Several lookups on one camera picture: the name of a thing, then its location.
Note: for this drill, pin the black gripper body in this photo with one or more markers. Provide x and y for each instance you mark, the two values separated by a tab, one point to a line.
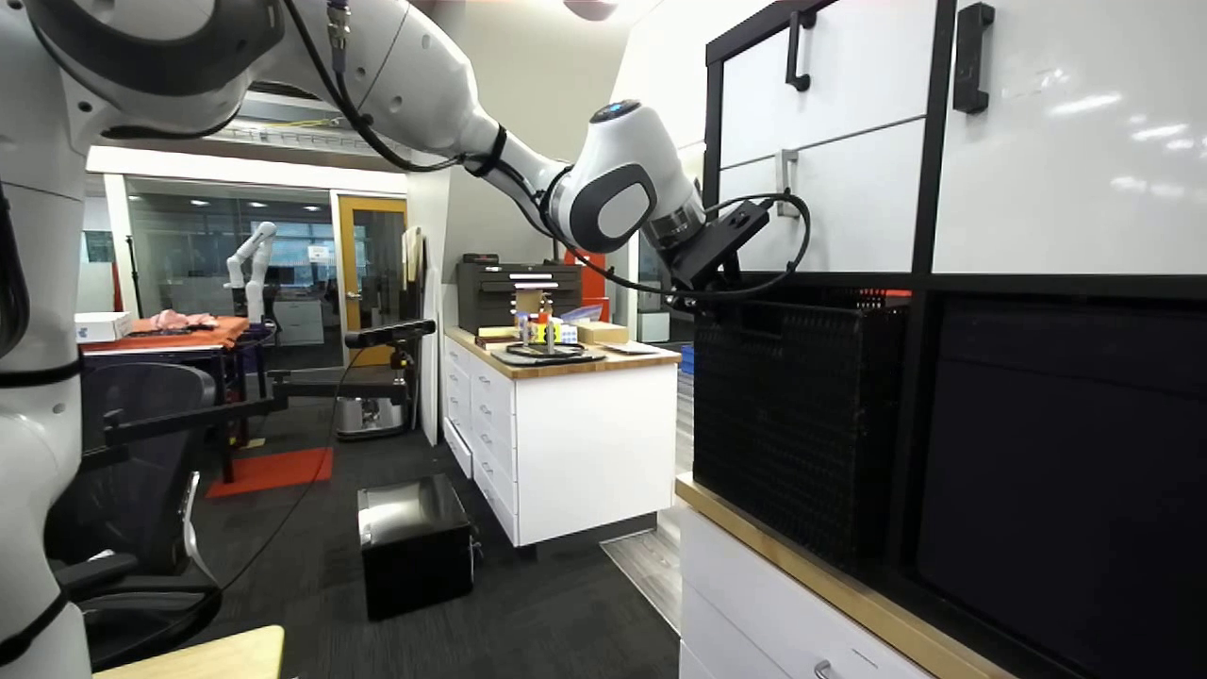
702	250

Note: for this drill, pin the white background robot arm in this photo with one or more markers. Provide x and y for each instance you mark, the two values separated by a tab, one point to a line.
251	250

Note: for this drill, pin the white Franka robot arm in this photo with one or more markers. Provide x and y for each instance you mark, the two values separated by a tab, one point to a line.
417	76

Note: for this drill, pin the plain black basket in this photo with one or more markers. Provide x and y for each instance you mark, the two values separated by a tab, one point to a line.
1067	504

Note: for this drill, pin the orange panel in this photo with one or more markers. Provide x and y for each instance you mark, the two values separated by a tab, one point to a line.
591	286

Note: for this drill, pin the wooden block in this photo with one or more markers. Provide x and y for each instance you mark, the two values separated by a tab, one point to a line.
603	335

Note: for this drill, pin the colourful toy items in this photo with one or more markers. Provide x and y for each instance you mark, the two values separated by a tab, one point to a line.
539	335

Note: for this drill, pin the round grey tray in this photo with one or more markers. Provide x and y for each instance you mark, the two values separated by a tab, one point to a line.
547	355

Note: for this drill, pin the black printer appliance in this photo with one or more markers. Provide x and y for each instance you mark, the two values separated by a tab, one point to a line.
490	297

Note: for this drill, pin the white island cabinet wooden top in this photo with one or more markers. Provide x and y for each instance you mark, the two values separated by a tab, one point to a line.
591	439

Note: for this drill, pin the black shelf unit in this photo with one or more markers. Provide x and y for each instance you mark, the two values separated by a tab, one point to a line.
930	152

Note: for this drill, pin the white base cabinet wooden top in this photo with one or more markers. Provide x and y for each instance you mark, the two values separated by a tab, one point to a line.
757	616

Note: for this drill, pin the white cabinet door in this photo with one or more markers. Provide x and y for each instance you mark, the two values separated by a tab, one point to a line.
1078	152

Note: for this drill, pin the black floor box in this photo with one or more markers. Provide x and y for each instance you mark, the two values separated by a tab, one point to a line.
417	547

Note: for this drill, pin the red floor mat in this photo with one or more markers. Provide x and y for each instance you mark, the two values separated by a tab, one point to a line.
267	474

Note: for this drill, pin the table with red cloth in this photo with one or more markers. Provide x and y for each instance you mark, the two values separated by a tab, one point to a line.
176	337

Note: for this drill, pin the black office chair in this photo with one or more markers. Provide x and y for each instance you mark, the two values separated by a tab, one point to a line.
137	478

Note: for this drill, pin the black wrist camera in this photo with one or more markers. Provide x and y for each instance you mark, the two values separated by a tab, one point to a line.
741	224

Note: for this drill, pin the orange door frame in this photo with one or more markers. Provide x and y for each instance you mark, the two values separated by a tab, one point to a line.
342	264

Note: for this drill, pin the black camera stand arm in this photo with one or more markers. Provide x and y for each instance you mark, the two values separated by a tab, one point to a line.
342	384

